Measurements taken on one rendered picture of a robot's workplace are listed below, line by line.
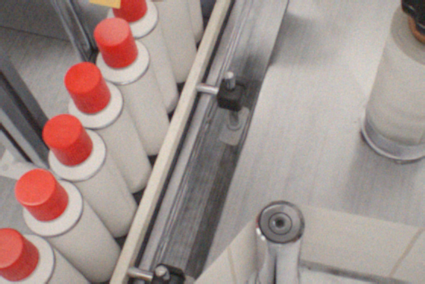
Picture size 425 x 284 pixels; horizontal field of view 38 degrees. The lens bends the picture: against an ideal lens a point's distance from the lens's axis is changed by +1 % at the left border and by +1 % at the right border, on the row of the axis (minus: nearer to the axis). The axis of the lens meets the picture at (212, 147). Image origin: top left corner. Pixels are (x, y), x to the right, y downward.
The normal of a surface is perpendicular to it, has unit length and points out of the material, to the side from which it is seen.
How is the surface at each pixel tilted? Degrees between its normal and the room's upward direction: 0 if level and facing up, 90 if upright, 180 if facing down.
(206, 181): 0
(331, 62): 0
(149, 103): 90
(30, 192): 3
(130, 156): 90
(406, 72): 90
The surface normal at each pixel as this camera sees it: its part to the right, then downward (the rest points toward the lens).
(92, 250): 0.69, 0.62
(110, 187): 0.85, 0.44
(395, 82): -0.80, 0.57
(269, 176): -0.08, -0.45
